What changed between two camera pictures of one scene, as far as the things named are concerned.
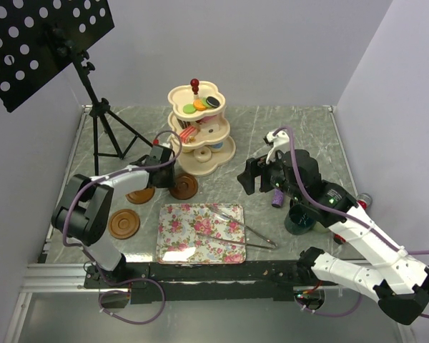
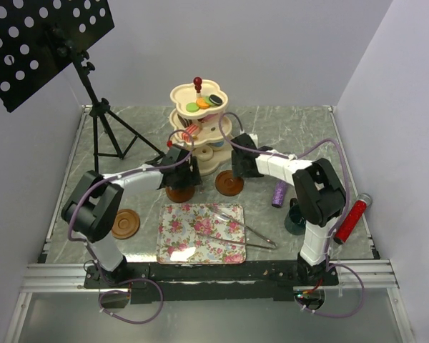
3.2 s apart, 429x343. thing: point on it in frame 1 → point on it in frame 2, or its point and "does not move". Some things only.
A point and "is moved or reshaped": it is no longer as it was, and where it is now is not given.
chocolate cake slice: (184, 123) is moved or reshaped
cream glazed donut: (202, 157) does not move
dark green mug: (299, 219) does not move
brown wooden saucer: (124, 224) does not move
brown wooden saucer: (186, 186) → (227, 185)
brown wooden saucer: (141, 196) → (180, 195)
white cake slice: (209, 128) does not move
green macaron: (189, 108) is moved or reshaped
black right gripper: (257, 167) → (237, 170)
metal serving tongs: (271, 246) does not move
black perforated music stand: (28, 41) does not move
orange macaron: (199, 105) is moved or reshaped
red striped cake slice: (186, 133) is moved or reshaped
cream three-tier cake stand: (199, 119) does not move
